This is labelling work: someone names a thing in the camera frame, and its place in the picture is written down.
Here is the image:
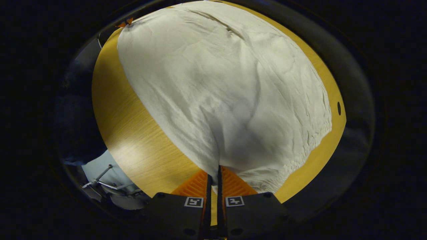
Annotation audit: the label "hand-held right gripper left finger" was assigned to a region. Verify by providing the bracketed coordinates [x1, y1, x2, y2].
[146, 169, 213, 240]

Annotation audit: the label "person's dark clothing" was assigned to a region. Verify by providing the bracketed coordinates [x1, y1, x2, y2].
[55, 60, 108, 166]

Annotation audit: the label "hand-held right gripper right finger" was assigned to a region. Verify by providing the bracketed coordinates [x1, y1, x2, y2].
[217, 165, 291, 240]

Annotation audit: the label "grey office chair base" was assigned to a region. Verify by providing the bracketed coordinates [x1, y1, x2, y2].
[82, 164, 150, 210]

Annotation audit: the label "white jeans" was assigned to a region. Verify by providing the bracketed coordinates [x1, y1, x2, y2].
[117, 0, 333, 194]

